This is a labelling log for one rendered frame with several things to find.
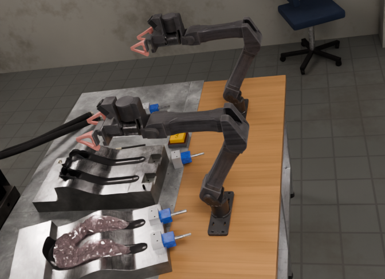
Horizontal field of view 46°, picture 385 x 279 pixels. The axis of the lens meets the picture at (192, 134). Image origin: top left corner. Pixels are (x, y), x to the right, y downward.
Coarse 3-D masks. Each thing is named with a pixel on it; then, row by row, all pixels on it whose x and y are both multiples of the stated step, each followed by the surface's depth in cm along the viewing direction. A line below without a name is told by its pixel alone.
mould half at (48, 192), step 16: (80, 144) 189; (64, 160) 195; (80, 160) 180; (48, 176) 188; (112, 176) 176; (160, 176) 176; (48, 192) 180; (64, 192) 171; (80, 192) 170; (96, 192) 169; (112, 192) 168; (128, 192) 166; (144, 192) 165; (160, 192) 175; (48, 208) 178; (64, 208) 177; (80, 208) 175; (96, 208) 174; (112, 208) 173; (128, 208) 171
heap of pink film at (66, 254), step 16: (80, 224) 154; (96, 224) 152; (112, 224) 153; (128, 224) 157; (64, 240) 152; (80, 240) 152; (96, 240) 147; (112, 240) 148; (64, 256) 147; (80, 256) 144; (96, 256) 143
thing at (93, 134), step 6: (96, 126) 140; (90, 132) 138; (96, 132) 139; (78, 138) 142; (84, 138) 141; (90, 138) 139; (96, 138) 139; (90, 144) 142; (96, 144) 140; (96, 150) 141
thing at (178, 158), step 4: (172, 152) 184; (176, 152) 184; (184, 152) 185; (188, 152) 184; (172, 156) 182; (176, 156) 182; (180, 156) 183; (184, 156) 182; (188, 156) 182; (192, 156) 183; (172, 160) 181; (176, 160) 182; (180, 160) 182; (184, 160) 182; (188, 160) 183; (176, 164) 183; (180, 164) 183
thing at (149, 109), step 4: (144, 104) 218; (148, 104) 217; (152, 104) 219; (156, 104) 218; (144, 108) 215; (148, 108) 215; (152, 108) 216; (156, 108) 216; (160, 108) 217; (148, 112) 216
